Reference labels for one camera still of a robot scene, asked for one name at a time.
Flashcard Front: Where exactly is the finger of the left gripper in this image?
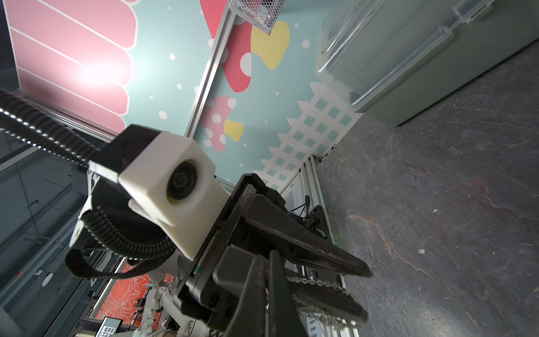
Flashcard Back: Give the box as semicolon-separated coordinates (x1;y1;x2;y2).
213;246;368;324
241;195;372;277

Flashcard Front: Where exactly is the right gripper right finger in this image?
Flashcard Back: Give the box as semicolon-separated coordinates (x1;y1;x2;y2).
268;251;307;337

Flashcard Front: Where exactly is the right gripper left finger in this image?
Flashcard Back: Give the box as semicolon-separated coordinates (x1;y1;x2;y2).
225;256;267;337

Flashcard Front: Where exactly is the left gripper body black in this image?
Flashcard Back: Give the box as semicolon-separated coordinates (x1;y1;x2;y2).
176;173;287;331

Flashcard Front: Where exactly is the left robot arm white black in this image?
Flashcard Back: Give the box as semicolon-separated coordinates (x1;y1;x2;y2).
1;91;371;336

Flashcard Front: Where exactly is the translucent green storage box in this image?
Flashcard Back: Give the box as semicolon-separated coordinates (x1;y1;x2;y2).
316;1;538;126

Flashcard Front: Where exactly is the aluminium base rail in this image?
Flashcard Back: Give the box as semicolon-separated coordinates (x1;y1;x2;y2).
282;156;359;336

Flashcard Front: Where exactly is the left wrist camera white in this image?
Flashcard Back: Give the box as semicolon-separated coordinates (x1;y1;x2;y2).
89;124;229;261

